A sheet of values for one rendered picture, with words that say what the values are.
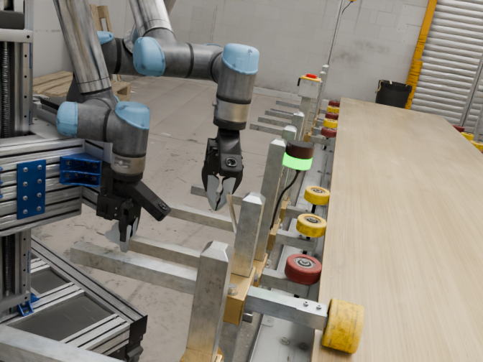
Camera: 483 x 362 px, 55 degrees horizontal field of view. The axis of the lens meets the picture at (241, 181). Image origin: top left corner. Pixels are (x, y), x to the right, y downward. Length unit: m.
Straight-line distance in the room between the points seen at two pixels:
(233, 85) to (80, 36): 0.39
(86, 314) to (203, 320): 1.42
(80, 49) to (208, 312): 0.75
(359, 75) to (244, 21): 2.32
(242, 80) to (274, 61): 8.01
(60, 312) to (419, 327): 1.40
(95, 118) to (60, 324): 1.07
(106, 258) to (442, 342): 0.63
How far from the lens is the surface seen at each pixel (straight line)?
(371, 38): 9.02
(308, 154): 1.00
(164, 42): 1.00
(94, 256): 0.88
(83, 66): 1.16
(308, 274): 1.04
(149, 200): 1.07
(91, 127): 1.05
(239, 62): 0.95
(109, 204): 1.10
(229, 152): 0.96
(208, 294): 0.57
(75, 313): 1.99
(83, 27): 1.16
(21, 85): 1.55
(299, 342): 1.31
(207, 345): 0.61
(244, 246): 0.81
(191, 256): 1.10
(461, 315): 1.09
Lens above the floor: 1.40
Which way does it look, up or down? 20 degrees down
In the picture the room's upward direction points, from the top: 10 degrees clockwise
